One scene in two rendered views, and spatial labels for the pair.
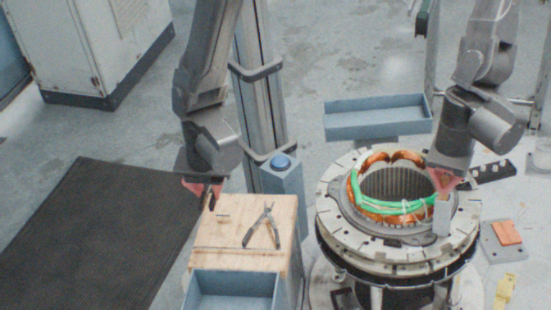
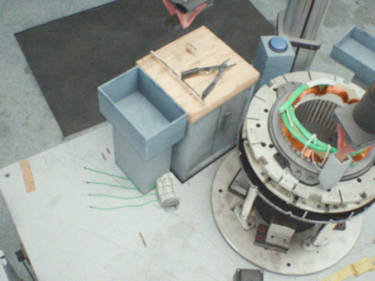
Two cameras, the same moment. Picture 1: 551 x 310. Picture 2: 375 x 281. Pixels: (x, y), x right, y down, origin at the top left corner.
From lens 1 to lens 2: 0.40 m
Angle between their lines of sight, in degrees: 24
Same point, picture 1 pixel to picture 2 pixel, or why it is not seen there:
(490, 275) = (365, 249)
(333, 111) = (358, 39)
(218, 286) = (148, 92)
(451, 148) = (361, 116)
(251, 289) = (167, 112)
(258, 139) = (289, 19)
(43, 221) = not seen: outside the picture
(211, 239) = (169, 57)
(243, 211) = (210, 55)
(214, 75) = not seen: outside the picture
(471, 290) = (337, 246)
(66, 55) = not seen: outside the picture
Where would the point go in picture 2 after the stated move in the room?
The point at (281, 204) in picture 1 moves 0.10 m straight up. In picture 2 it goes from (241, 71) to (249, 38)
